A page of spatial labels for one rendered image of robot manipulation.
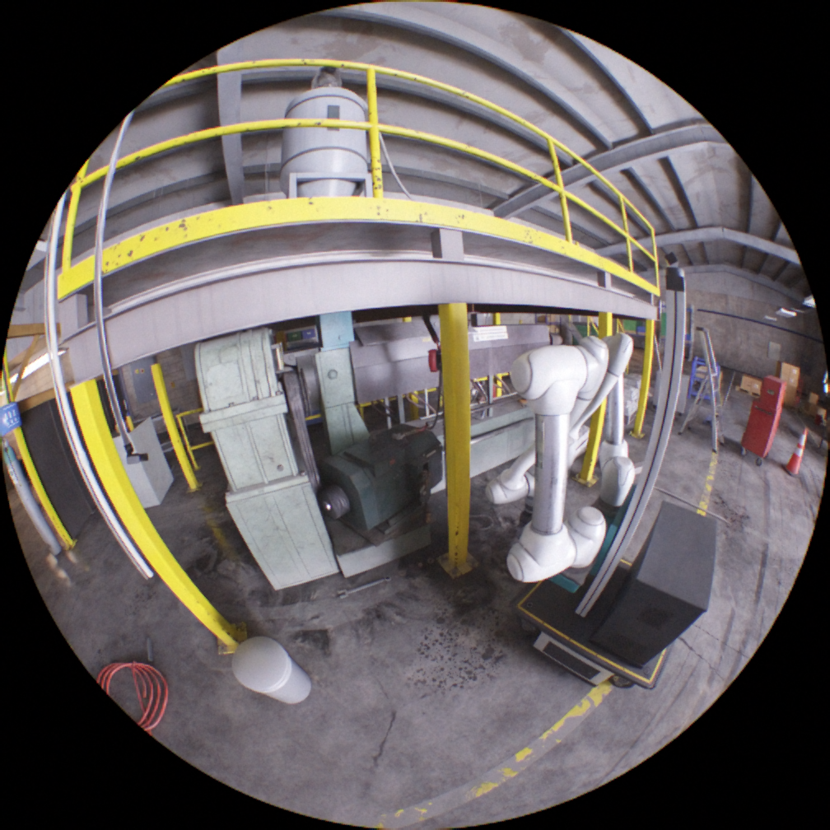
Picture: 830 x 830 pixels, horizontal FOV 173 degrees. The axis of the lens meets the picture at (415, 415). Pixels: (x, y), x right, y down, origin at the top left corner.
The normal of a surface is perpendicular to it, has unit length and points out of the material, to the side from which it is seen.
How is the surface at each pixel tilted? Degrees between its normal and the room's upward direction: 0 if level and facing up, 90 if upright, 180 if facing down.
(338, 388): 90
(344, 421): 90
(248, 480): 90
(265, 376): 80
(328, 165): 124
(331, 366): 90
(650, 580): 0
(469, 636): 0
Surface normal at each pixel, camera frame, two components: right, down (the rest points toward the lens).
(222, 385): 0.44, 0.11
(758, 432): -0.99, 0.12
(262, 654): -0.08, -0.94
